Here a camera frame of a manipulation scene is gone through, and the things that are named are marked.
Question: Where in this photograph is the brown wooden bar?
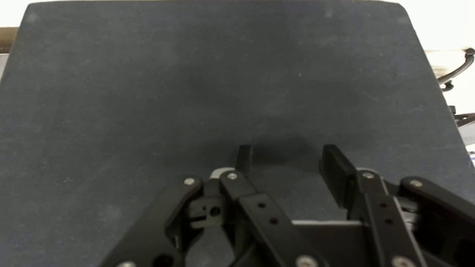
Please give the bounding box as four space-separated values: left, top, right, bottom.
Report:
0 27 21 54

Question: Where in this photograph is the dark grey mat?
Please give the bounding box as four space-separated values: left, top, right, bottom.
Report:
0 0 475 267

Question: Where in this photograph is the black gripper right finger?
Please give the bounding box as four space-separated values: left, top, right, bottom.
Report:
320 144 475 267

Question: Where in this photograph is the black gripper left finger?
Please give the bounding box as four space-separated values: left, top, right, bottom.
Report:
99 144 320 267

